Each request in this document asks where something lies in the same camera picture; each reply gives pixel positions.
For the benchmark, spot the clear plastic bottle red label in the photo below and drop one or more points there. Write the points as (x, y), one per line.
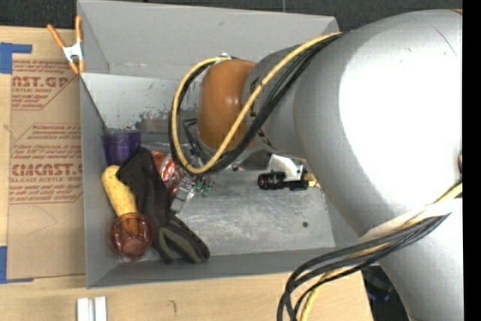
(171, 171)

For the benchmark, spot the dark brown glove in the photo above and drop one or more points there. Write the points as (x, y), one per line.
(150, 195)

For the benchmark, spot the purple plastic cup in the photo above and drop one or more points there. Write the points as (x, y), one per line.
(120, 146)

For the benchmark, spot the grey metal bin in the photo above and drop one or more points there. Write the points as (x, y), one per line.
(255, 214)

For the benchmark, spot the yellow toy corn cob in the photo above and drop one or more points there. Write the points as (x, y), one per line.
(119, 193)

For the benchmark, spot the clear orange plastic cup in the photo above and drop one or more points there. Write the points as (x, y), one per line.
(131, 237)

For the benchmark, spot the brown cardboard board red print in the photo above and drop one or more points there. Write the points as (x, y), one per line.
(41, 221)

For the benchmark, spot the black cylinder on white bracket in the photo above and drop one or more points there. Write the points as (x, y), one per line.
(274, 179)

